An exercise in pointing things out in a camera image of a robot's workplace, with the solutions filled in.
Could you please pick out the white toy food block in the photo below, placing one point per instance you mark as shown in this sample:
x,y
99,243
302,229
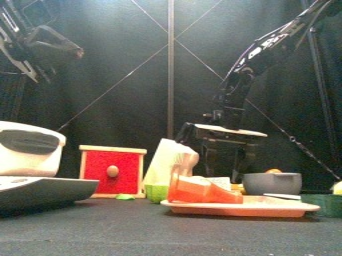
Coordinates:
x,y
221,182

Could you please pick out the orange toy fruit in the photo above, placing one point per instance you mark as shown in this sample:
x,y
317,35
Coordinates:
x,y
273,171

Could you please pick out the gray toy scale platform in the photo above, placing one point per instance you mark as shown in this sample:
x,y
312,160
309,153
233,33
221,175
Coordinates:
x,y
40,193

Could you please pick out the gray toy pot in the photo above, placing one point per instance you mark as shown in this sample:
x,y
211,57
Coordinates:
x,y
273,184

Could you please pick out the small green toy piece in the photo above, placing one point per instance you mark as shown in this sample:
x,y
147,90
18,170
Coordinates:
x,y
124,197

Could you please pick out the vertical metal frame pole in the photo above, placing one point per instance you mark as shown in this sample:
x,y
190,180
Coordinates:
x,y
170,66

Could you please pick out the white flat utensil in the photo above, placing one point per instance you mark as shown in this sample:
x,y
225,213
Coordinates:
x,y
281,196

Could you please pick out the green box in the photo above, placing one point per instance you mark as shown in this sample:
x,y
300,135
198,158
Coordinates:
x,y
325,205

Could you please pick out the red wooden drawer box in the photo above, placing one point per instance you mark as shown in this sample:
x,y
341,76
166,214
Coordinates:
x,y
111,171

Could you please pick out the pink plastic plate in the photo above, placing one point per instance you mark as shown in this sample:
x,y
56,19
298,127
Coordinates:
x,y
249,207

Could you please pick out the yellow toy food piece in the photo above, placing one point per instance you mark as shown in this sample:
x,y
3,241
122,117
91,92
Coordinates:
x,y
238,188

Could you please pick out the white toy rice cooker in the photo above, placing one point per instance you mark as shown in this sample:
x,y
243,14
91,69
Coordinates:
x,y
27,150

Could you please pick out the slanted black stand pole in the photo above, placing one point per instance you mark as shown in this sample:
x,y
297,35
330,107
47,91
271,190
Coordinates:
x,y
321,83

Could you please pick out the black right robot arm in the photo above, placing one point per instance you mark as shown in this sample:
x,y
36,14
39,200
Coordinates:
x,y
262,53

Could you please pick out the yellow green toy ball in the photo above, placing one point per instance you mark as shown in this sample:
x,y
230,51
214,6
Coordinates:
x,y
338,188

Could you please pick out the white green rice carton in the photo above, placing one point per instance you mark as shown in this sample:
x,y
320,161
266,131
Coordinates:
x,y
162,166

